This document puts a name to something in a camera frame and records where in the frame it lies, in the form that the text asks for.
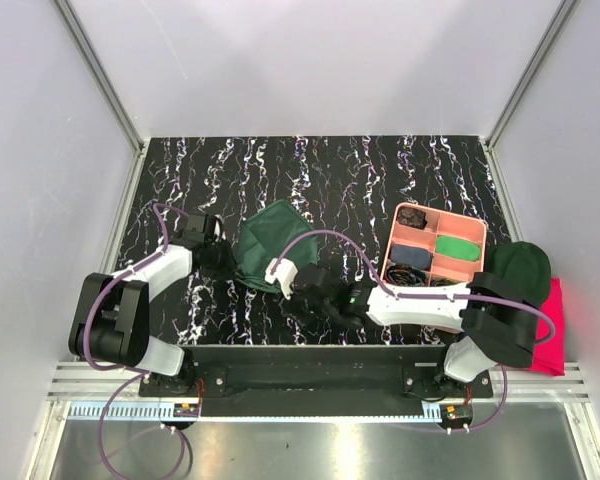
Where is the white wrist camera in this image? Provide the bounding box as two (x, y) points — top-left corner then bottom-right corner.
(265, 258), (298, 300)
(214, 215), (226, 239)

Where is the dark green cloth napkin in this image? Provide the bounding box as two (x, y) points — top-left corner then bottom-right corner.
(235, 200), (318, 293)

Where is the aluminium frame rail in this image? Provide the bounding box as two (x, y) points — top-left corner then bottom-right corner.
(54, 0), (149, 151)

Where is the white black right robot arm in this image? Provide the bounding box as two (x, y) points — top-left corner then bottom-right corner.
(285, 264), (540, 397)

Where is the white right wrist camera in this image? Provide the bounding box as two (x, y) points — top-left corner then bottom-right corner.
(265, 258), (298, 300)

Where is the red folded cloth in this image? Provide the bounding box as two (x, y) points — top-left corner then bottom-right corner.
(529, 277), (566, 376)

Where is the dark paisley rolled tie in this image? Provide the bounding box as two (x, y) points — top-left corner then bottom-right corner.
(396, 207), (427, 230)

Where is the dark green baseball cap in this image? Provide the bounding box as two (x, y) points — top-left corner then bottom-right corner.
(484, 241), (552, 307)

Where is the yellow patterned rolled tie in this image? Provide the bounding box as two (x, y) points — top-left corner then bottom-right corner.
(430, 278), (459, 288)

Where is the pink divided organizer box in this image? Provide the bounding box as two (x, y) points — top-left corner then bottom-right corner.
(380, 202), (487, 286)

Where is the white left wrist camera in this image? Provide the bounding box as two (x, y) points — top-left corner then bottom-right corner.
(214, 215), (226, 239)

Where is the grey-blue rolled towel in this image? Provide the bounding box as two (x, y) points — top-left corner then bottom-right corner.
(389, 244), (433, 270)

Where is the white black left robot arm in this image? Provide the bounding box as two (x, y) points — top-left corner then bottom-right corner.
(68, 213), (237, 396)

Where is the bright green rolled cloth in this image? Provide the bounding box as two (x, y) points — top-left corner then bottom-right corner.
(435, 235), (482, 262)

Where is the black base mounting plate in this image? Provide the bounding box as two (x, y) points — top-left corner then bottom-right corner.
(139, 345), (493, 421)

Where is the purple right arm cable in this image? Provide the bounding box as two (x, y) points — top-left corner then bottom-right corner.
(272, 229), (556, 434)

